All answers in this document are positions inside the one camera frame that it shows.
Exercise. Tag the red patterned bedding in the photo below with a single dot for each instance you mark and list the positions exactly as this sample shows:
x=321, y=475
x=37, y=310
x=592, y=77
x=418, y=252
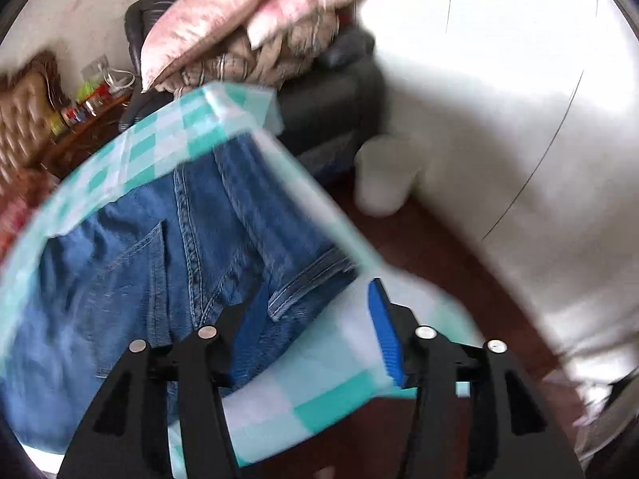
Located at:
x=17, y=209

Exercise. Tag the black leather chair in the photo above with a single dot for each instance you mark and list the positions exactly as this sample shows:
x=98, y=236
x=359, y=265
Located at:
x=324, y=110

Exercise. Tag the dark wooden nightstand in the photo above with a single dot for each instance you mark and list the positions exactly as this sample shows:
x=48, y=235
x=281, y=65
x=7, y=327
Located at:
x=85, y=134

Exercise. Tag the brown plaid cloth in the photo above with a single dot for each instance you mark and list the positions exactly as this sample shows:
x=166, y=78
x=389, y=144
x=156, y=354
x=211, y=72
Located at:
x=279, y=55

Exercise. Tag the blue denim pants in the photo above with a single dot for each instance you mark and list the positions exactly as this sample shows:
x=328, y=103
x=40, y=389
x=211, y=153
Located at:
x=125, y=284

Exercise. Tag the white plastic bucket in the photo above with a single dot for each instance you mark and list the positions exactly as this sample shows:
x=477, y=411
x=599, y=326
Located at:
x=384, y=174

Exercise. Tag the pink velvet pillow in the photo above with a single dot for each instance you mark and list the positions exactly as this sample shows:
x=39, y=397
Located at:
x=224, y=10

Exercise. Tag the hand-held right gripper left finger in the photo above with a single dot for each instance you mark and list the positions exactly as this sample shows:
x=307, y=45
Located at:
x=249, y=339

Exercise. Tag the cluster of colourful bottles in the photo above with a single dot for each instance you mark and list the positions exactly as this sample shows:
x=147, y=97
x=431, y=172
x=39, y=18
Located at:
x=80, y=107

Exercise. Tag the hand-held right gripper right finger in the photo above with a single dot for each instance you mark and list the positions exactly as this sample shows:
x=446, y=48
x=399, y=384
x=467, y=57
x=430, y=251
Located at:
x=387, y=339

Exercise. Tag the white wardrobe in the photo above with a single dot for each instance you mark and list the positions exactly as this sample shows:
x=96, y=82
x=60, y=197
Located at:
x=499, y=110

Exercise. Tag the teal white checked cloth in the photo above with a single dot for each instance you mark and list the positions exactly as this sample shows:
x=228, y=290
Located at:
x=324, y=384

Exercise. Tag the brown tufted headboard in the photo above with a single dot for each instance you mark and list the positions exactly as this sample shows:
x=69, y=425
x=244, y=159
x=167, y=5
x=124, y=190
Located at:
x=25, y=114

